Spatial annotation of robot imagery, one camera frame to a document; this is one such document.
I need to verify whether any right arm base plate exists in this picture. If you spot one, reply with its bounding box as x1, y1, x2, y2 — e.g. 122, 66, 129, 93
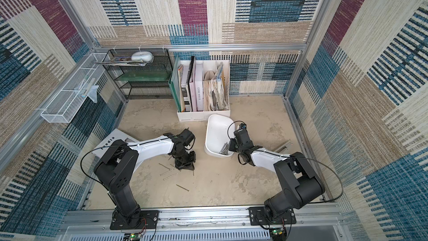
247, 206, 296, 226

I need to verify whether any white perforated file organizer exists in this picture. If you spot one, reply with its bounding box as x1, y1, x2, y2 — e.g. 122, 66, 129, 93
177, 56, 231, 122

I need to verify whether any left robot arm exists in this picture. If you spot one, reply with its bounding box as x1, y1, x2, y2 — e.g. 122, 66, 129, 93
94, 129, 196, 220

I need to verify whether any white plastic storage box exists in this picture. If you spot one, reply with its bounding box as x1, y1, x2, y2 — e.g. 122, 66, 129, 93
204, 114, 234, 158

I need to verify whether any green folder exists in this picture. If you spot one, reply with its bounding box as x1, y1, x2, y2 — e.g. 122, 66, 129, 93
168, 58, 182, 112

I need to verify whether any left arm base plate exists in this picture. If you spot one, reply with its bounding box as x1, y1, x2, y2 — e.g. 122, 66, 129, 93
110, 209, 159, 231

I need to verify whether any white wire wall basket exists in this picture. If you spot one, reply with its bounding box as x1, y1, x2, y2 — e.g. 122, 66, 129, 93
41, 52, 105, 123

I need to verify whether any black wire shelf rack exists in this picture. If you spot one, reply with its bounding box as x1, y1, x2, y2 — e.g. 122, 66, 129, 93
101, 48, 173, 100

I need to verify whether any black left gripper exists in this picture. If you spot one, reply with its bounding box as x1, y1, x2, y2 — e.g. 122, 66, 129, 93
173, 150, 196, 171

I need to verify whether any white round device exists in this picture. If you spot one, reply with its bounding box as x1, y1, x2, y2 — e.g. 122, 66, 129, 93
131, 51, 154, 63

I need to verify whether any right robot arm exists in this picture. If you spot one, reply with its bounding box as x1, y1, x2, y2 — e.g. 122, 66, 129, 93
229, 123, 325, 223

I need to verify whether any white magazine on table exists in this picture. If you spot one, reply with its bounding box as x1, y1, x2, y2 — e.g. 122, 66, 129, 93
91, 128, 138, 158

